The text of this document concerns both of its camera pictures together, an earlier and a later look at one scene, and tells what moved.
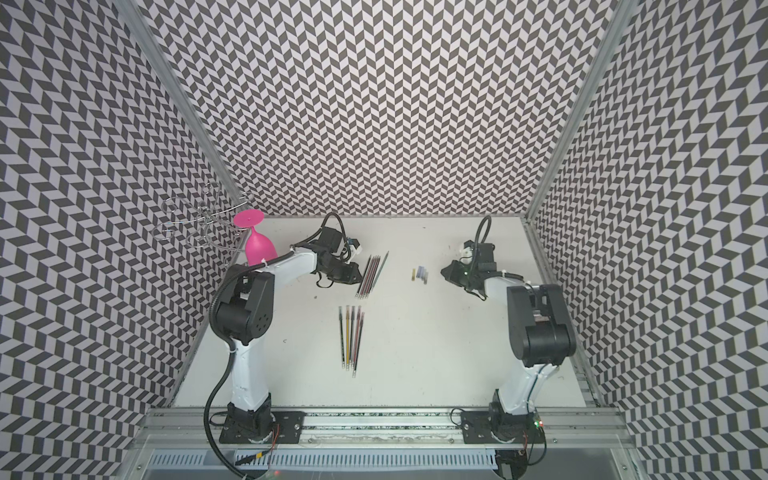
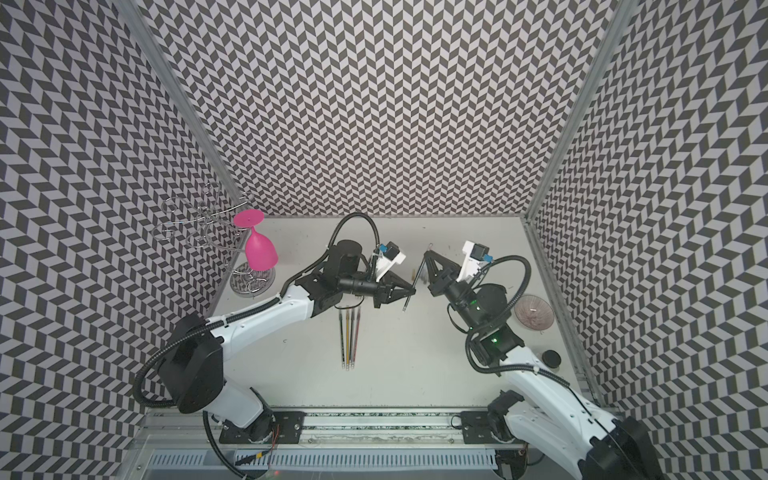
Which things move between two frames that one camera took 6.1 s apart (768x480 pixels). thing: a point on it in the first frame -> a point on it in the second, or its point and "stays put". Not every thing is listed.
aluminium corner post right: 621,14 stays put
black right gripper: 452,269 -> 439,284
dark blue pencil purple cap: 359,341 -> 410,292
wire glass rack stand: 206,220 stays put
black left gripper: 350,278 -> 384,290
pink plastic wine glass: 258,248 stays put
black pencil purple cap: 352,337 stays put
